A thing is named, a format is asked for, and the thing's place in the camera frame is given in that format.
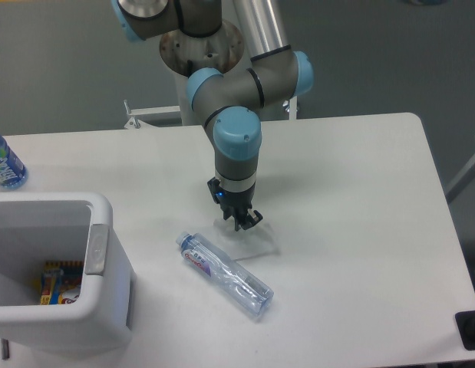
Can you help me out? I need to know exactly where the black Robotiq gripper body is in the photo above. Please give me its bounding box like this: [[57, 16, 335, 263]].
[[207, 177, 255, 216]]

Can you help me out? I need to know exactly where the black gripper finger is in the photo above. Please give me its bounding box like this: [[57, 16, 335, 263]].
[[236, 209, 263, 231], [223, 209, 237, 232]]

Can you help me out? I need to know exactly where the clear plastic wrapper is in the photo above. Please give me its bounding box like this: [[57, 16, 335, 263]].
[[200, 219, 279, 261]]

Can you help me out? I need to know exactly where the clear plastic water bottle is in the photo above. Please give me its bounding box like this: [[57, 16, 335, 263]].
[[176, 232, 274, 320]]

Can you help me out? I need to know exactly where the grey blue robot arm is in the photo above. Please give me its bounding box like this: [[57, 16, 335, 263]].
[[111, 1, 314, 230]]

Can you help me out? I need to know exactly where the white plastic trash can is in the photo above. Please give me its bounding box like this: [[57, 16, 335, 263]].
[[0, 192, 136, 352]]

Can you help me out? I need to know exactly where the colourful snack package in bin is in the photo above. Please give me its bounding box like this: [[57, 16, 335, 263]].
[[33, 260, 84, 305]]

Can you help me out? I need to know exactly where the blue labelled water bottle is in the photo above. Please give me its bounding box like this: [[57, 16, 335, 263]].
[[0, 135, 28, 190]]

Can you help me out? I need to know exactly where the black clamp at table edge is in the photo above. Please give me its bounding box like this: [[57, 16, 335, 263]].
[[455, 310, 475, 351]]

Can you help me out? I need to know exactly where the white upright bracket with bolt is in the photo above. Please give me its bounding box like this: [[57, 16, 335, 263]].
[[282, 97, 299, 120]]

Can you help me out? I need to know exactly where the white metal base bracket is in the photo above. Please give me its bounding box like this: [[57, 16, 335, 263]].
[[124, 100, 182, 130]]

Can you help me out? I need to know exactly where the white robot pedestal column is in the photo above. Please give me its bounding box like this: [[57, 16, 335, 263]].
[[160, 20, 244, 126]]

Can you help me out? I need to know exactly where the white metal frame right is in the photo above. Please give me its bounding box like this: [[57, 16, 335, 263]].
[[445, 153, 475, 204]]

